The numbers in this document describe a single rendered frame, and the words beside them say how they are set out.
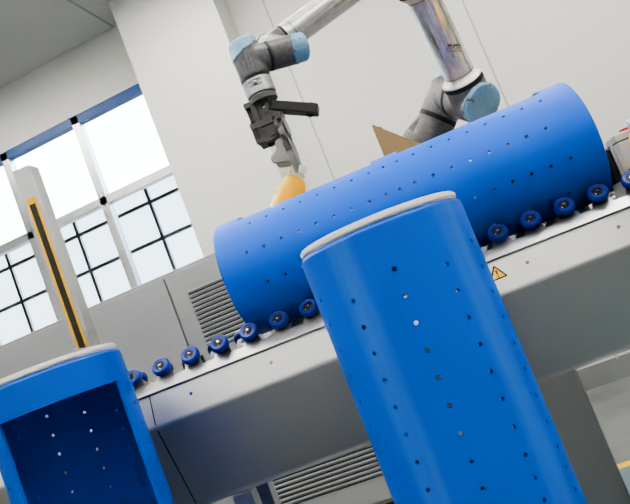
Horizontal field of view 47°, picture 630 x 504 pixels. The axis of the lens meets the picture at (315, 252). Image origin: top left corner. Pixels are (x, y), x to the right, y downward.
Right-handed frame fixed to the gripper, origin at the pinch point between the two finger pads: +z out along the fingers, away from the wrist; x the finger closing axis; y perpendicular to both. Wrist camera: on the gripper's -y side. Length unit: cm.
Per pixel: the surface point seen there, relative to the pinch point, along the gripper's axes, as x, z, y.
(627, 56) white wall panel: -265, -45, -172
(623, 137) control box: -24, 21, -79
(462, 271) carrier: 61, 38, -24
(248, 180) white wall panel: -259, -64, 61
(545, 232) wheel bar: 11, 37, -45
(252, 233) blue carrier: 12.1, 12.5, 14.2
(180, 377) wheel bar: 12, 37, 42
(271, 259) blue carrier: 14.2, 19.9, 11.9
